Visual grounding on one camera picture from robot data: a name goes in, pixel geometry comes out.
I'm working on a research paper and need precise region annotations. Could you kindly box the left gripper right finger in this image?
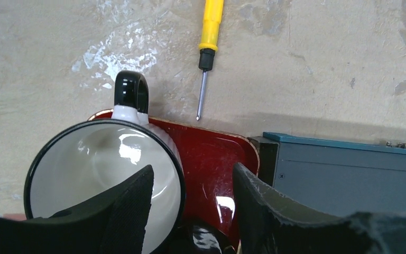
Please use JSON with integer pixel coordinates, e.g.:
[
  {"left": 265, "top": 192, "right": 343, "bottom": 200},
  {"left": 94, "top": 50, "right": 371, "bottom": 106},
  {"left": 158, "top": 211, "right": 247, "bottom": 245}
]
[{"left": 233, "top": 163, "right": 406, "bottom": 253}]

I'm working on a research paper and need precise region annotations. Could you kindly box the red tray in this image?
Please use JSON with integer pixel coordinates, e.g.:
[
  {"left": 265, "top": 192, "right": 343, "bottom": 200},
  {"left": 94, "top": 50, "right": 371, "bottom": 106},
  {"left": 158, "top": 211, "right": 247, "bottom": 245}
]
[{"left": 87, "top": 109, "right": 261, "bottom": 254}]

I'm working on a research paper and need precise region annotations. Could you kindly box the dark rectangular board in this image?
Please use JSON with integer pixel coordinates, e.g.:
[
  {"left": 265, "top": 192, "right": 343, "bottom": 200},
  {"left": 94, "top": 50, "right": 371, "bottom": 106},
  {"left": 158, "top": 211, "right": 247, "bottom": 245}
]
[{"left": 251, "top": 132, "right": 406, "bottom": 216}]

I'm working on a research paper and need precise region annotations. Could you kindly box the yellow handled screwdriver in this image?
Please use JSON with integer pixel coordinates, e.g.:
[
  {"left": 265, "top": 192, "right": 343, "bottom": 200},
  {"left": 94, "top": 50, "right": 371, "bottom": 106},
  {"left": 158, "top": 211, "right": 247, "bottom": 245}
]
[{"left": 196, "top": 0, "right": 224, "bottom": 121}]

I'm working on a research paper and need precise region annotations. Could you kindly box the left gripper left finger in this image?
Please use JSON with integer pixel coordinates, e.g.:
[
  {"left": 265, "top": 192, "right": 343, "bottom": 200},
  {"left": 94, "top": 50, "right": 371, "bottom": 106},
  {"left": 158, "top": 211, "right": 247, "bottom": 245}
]
[{"left": 0, "top": 165, "right": 154, "bottom": 253}]

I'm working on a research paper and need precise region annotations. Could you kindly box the grey white mug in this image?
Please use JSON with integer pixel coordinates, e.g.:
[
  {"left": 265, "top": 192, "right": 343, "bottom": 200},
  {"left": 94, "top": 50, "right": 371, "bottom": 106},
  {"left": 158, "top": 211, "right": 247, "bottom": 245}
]
[{"left": 24, "top": 70, "right": 186, "bottom": 253}]

